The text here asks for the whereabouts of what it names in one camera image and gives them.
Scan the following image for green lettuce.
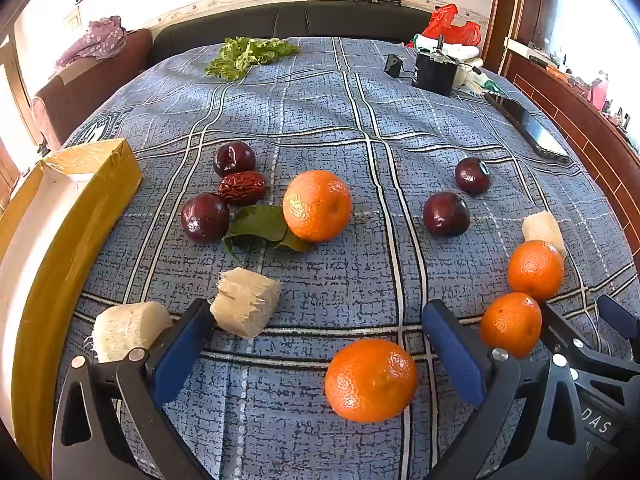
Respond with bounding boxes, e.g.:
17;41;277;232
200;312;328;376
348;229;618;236
204;36;300;82

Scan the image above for black smartphone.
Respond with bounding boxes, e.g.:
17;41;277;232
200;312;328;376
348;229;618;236
484;92;571;163

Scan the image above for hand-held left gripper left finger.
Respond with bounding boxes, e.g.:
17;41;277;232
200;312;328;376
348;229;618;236
51;298;216;480

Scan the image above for green leaves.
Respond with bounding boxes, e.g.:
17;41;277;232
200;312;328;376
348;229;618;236
223;204;313;261

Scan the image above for purple floral cloth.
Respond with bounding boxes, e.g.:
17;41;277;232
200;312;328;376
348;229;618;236
55;16;128;68

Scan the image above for brown armchair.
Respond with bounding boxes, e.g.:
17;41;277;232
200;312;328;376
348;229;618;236
31;29;153;151

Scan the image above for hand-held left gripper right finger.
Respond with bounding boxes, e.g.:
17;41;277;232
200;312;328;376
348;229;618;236
421;299;588;480

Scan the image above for black leather sofa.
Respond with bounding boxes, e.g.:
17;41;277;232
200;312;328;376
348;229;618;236
152;2;436;68

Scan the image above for yellow cardboard box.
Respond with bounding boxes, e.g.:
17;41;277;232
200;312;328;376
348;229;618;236
0;138;143;466

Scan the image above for white glove with green cuff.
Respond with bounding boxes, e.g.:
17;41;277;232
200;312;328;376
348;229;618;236
452;66;501;96

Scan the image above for dark red plum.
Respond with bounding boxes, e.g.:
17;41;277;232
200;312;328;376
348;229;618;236
213;141;257;178
454;157;491;196
422;191;471;237
180;192;231;243

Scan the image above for white cloth glove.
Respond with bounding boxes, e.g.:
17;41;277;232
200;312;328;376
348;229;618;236
440;42;485;68

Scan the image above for wooden cabinet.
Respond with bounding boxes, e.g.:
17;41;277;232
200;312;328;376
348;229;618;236
480;0;640;241

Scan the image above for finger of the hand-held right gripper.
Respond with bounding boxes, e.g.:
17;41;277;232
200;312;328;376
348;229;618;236
540;301;601;381
596;294;640;361

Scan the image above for red date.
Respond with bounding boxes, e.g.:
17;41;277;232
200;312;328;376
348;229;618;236
217;171;267;206

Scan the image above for orange with leaves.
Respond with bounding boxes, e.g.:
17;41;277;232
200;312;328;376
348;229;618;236
282;170;353;243

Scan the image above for large red plastic bag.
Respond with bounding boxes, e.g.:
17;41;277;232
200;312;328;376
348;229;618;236
407;4;482;48

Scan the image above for black box device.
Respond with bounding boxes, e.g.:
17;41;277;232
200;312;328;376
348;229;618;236
411;35;458;96

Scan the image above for peeled sugarcane piece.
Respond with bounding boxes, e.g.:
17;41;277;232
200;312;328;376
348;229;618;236
521;211;568;260
87;301;174;364
209;267;282;339

